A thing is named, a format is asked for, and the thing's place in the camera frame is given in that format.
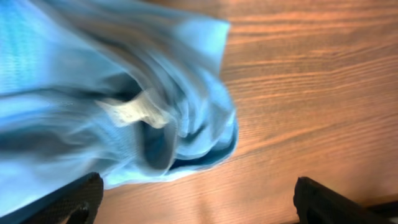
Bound light blue printed t-shirt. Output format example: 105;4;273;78
1;1;238;215

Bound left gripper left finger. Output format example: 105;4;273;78
1;172;104;224

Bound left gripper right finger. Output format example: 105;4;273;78
294;177;395;224

